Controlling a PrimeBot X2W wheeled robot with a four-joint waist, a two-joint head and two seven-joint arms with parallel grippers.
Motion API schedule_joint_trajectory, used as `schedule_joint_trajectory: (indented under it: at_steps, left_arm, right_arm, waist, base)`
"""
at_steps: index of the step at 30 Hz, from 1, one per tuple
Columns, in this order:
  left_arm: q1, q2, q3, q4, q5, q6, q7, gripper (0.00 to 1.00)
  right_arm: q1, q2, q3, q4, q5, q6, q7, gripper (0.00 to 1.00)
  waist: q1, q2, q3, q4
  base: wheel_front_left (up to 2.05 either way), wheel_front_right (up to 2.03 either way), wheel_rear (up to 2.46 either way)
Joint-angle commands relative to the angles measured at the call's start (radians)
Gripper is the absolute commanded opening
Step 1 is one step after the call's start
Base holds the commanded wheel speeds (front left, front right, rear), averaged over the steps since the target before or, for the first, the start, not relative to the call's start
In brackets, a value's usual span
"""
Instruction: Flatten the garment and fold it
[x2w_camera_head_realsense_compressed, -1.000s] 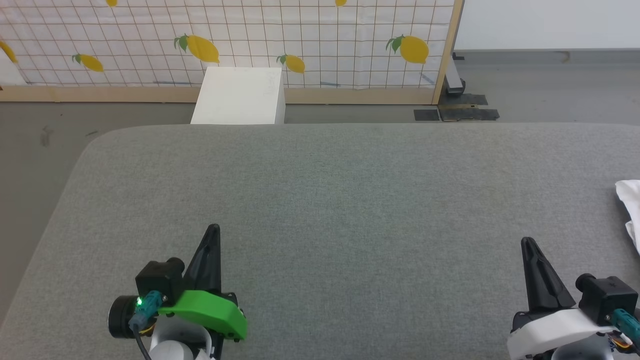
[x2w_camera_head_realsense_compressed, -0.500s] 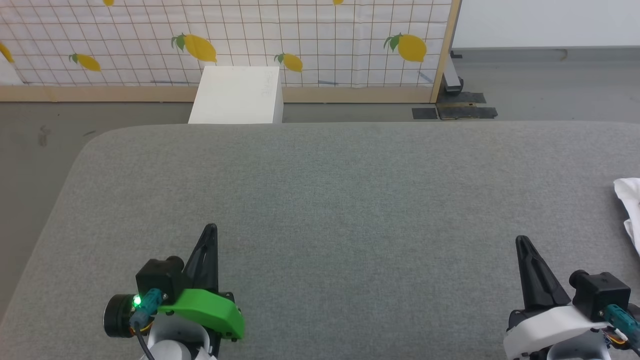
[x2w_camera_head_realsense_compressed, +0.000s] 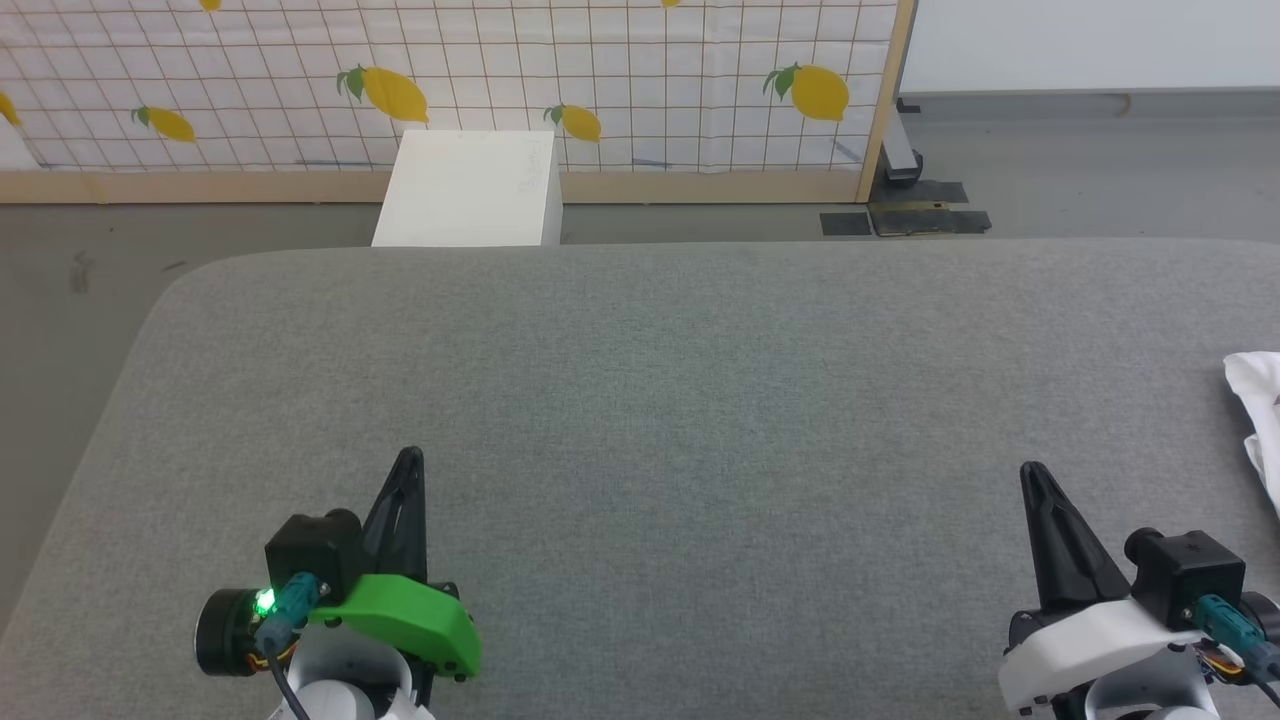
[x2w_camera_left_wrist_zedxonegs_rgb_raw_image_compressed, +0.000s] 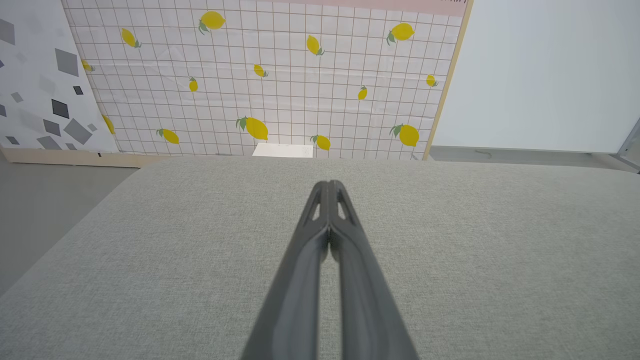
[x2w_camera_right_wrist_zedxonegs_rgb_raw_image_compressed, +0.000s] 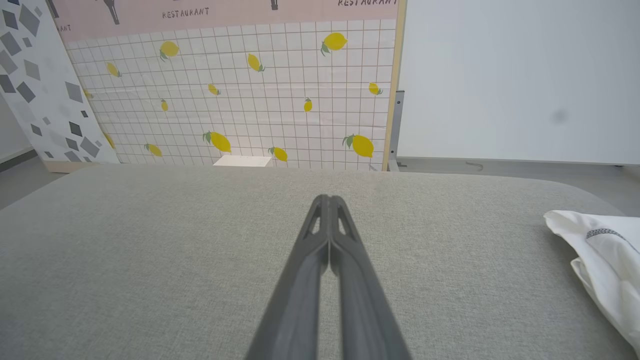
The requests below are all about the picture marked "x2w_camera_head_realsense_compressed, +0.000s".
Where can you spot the teal right camera connector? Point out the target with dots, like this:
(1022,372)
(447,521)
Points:
(1235,630)

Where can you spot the teal left camera connector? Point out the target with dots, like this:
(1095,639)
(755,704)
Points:
(285,610)

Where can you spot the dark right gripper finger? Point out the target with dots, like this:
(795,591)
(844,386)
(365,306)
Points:
(1090,560)
(1050,550)

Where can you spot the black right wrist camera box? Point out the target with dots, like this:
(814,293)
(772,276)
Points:
(1190,570)

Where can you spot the long black floor patch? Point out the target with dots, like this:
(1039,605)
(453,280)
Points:
(930,221)

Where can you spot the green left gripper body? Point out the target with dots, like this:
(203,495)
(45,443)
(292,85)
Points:
(410,620)

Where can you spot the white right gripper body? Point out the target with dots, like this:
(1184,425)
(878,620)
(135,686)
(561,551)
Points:
(1090,650)

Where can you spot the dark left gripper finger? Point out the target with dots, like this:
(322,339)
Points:
(419,530)
(388,530)

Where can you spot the teal camera connector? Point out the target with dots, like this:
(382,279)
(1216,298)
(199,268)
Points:
(1235,630)
(285,610)

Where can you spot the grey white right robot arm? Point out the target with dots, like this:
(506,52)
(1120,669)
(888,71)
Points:
(1150,695)

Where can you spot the grey metal screen foot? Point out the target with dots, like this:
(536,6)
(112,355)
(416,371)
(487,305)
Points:
(900,150)

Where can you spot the black floor patch by foot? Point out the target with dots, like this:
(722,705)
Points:
(925,192)

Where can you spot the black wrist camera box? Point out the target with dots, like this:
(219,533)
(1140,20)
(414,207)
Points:
(1190,570)
(315,550)

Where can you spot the white rectangular box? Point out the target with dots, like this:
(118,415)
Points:
(470,190)

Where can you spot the small black floor patch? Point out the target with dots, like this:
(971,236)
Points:
(846,224)

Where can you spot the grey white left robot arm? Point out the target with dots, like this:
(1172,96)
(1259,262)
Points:
(340,680)

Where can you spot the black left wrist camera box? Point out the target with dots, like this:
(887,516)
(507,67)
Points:
(315,550)

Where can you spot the grey fabric sofa surface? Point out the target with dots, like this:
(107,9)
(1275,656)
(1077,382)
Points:
(650,450)

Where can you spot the white garment with grey stitching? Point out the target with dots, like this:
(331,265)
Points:
(1262,400)

